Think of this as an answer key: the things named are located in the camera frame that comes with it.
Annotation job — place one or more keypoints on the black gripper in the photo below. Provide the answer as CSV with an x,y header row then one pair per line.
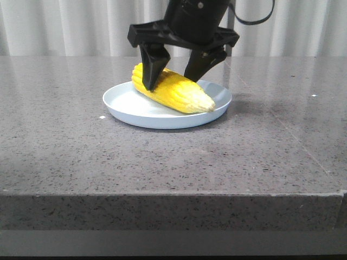
x,y
187,24

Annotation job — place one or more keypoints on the white pleated curtain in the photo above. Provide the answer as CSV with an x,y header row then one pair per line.
x,y
99,28

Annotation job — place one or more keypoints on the light blue round plate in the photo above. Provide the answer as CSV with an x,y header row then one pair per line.
x,y
128,105

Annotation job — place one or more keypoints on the yellow corn cob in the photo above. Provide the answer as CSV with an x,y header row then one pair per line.
x,y
175,91

